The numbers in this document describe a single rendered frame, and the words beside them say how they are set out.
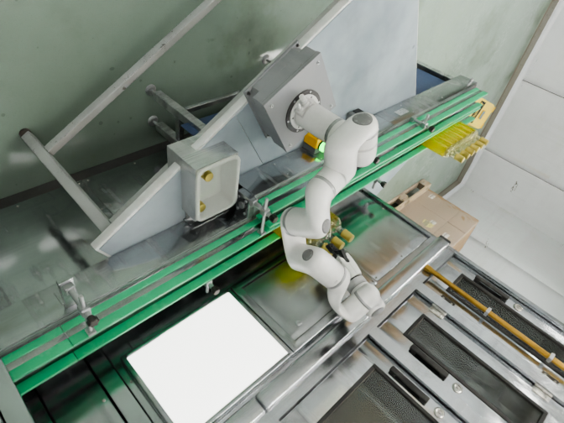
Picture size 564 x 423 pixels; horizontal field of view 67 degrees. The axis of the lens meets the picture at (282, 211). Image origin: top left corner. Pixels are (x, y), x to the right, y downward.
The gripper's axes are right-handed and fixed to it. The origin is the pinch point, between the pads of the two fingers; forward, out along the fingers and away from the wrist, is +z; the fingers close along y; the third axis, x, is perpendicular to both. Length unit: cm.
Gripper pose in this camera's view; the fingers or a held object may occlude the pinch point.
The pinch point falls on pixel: (330, 252)
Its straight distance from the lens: 161.5
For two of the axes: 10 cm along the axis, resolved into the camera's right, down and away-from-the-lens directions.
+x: -8.7, 2.5, -4.3
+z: -4.8, -6.4, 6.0
